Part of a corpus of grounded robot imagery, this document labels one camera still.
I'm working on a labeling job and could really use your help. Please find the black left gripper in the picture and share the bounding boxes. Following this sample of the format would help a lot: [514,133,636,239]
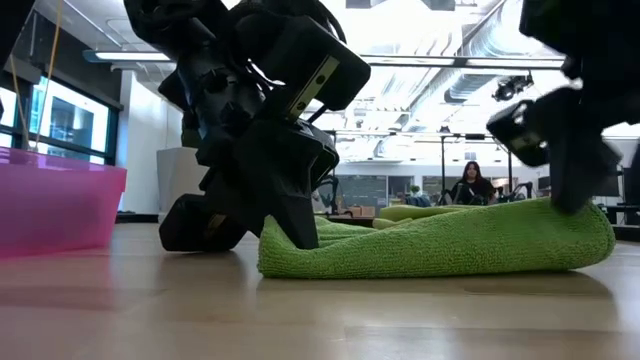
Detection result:
[198,14,372,250]

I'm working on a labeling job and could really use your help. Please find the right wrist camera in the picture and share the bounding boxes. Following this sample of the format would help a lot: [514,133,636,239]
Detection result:
[486,98,551,169]

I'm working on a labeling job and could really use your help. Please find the green microfiber towel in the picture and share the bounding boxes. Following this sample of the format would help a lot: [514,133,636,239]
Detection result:
[378,203,481,230]
[257,197,617,280]

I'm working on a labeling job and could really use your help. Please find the black computer monitor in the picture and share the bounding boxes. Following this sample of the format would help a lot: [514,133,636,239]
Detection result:
[594,174,621,197]
[622,167,640,206]

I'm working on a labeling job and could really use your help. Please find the black ceiling-mounted device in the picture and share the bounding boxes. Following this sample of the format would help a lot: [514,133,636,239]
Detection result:
[492,73,535,104]

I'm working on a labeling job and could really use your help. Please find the pink tray mat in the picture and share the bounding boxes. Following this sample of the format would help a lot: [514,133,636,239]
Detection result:
[0,147,128,259]

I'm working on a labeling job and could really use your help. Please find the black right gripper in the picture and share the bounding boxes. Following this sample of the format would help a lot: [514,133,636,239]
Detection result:
[532,87,640,215]

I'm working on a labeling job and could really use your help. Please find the black metal rig frame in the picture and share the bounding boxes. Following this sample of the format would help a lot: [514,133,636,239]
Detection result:
[437,130,516,206]

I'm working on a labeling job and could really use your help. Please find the person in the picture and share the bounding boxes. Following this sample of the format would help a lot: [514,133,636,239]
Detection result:
[449,160,499,206]

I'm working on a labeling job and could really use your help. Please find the yellow extension cord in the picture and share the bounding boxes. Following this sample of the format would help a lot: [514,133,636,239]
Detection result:
[7,0,64,151]

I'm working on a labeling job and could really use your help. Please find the white hexagonal plant pot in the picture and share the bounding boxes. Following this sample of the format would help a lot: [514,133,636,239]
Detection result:
[156,146,211,224]

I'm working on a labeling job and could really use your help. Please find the black aluminium table frame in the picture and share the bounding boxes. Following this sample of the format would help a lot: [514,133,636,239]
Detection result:
[115,213,640,242]

